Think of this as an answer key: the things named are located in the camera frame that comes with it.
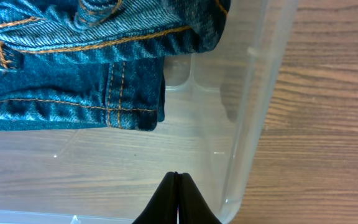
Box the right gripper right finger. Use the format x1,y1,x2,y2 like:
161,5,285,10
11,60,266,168
178,173,221,224

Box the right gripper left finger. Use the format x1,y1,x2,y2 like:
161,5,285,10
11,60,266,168
133,172,179,224

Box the clear plastic storage bin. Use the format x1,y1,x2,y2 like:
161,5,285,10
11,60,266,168
0,1,298,223

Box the blue denim jeans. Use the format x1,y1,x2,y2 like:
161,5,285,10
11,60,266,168
0,0,231,131

